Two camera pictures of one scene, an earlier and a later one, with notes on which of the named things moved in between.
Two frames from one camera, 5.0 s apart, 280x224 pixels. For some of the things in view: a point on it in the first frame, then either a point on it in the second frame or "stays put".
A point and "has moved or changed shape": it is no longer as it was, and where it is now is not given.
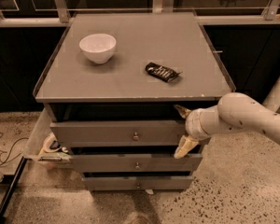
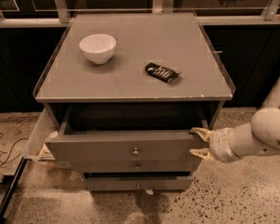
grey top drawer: x=119 y=133 has moved or changed shape
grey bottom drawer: x=140 y=183 stays put
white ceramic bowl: x=98 y=48 stays put
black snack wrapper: x=161 y=72 stays put
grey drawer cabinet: x=110 y=84 stays put
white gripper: x=192 y=124 → x=220 y=146
